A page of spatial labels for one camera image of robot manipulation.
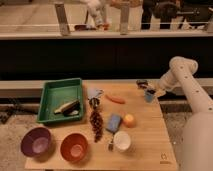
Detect blue plastic cup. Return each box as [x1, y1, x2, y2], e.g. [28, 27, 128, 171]
[145, 90, 155, 103]

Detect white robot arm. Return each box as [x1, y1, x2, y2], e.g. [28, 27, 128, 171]
[136, 56, 213, 171]

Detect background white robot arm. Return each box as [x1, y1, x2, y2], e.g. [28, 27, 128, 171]
[80, 0, 109, 30]

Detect white cup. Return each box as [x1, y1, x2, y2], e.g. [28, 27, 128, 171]
[113, 131, 131, 152]

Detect orange carrot toy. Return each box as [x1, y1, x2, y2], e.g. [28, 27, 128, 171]
[105, 94, 125, 104]

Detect orange ball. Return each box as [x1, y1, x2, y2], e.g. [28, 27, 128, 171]
[123, 114, 136, 128]

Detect blue white cloth item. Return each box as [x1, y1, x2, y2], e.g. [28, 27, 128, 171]
[87, 88, 103, 109]

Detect blue sponge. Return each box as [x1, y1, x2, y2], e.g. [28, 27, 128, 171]
[106, 114, 122, 133]

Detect dark grape bunch toy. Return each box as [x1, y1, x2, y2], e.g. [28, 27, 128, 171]
[90, 111, 103, 142]

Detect eggplant slice toy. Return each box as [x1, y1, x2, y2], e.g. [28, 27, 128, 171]
[54, 100, 80, 116]

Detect green plastic tray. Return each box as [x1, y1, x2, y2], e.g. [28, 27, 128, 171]
[37, 78, 84, 124]

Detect orange bowl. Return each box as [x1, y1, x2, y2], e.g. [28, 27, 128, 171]
[60, 133, 88, 163]

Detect purple bowl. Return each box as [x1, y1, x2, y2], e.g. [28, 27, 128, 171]
[20, 127, 52, 157]

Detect right grey post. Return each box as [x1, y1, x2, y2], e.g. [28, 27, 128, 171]
[120, 1, 130, 35]

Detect grey post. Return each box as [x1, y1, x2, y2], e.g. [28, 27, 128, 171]
[55, 3, 70, 36]
[120, 1, 130, 35]

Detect left grey post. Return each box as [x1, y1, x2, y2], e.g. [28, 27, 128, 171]
[55, 3, 70, 36]

